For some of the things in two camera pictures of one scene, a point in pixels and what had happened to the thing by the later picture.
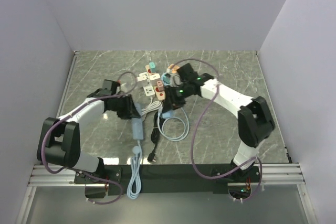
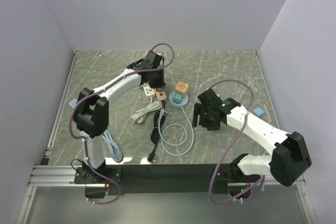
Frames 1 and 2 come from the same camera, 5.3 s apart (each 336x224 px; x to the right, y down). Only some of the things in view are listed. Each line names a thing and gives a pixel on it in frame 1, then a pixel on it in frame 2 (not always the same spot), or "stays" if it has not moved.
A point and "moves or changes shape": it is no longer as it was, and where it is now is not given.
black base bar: x=166 y=179 stays
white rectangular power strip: x=137 y=124 -> x=73 y=103
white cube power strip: x=143 y=80 stays
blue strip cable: x=134 y=188 -> x=116 y=152
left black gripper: x=130 y=111 -> x=160 y=85
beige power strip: x=160 y=95 stays
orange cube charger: x=174 y=67 moves or changes shape
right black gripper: x=171 y=102 -> x=199 y=109
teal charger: x=166 y=78 moves or changes shape
